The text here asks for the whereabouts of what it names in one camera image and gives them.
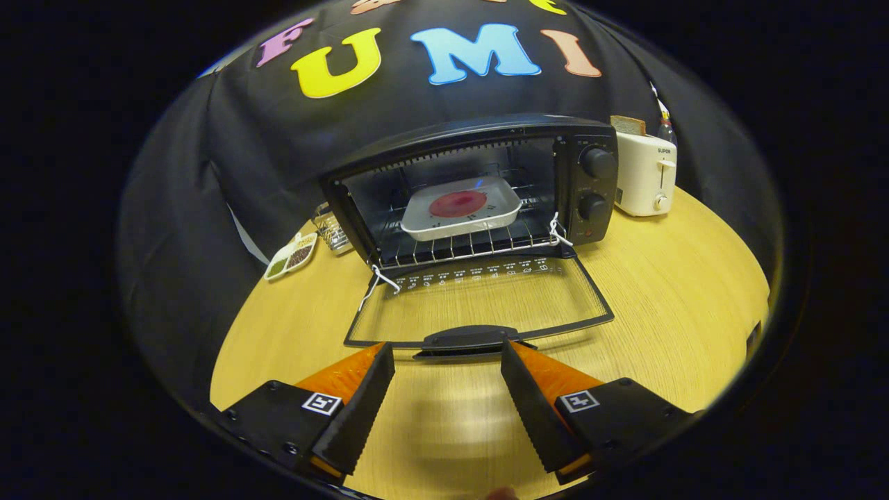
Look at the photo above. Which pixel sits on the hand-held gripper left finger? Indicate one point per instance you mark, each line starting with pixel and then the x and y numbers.
pixel 358 417

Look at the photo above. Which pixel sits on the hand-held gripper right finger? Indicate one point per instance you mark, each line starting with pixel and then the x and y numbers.
pixel 531 417

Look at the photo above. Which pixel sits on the white square plate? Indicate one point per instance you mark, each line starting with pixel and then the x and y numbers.
pixel 500 208

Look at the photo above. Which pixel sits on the pink ham slice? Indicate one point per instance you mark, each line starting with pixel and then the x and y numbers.
pixel 458 203

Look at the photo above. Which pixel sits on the black toaster oven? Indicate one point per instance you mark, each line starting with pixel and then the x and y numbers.
pixel 597 187

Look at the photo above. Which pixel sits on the white toaster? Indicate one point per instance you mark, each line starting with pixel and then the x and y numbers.
pixel 642 177

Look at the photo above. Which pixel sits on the white divided bean dish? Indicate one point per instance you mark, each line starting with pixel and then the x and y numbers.
pixel 292 257

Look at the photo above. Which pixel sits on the clear glass cup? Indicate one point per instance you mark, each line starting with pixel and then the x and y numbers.
pixel 333 229

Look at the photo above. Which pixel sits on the black backdrop cloth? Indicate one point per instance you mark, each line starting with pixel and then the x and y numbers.
pixel 243 139

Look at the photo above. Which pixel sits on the brown bread slice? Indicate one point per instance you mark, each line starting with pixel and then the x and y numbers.
pixel 628 126

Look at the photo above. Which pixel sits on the clear water bottle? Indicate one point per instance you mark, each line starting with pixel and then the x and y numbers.
pixel 667 128

